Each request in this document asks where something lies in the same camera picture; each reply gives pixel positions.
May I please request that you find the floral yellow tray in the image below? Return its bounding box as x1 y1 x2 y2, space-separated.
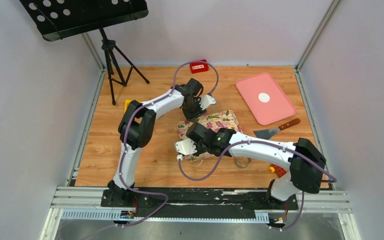
177 110 243 162

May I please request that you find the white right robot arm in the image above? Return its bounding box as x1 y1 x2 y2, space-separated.
174 122 326 209

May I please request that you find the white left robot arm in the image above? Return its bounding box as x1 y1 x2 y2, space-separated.
107 78 206 207

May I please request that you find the flat white dough wrapper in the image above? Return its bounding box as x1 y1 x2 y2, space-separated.
258 92 271 103

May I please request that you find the pink tray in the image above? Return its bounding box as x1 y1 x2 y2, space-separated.
235 72 297 126

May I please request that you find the yellow triangular toy block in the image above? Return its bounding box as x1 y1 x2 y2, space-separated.
123 99 134 113

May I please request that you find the red yellow toy block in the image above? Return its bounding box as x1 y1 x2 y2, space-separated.
268 164 287 178

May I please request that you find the black music stand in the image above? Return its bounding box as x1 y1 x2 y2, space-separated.
20 0 150 94

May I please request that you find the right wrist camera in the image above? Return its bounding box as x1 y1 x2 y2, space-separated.
174 138 198 156

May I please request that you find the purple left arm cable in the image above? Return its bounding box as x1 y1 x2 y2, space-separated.
56 60 220 240

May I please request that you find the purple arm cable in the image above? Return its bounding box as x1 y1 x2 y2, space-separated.
56 60 220 240
176 139 338 232

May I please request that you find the metal scraper wooden handle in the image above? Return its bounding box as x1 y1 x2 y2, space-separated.
253 118 301 140

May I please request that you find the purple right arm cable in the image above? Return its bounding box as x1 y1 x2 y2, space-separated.
176 139 338 232

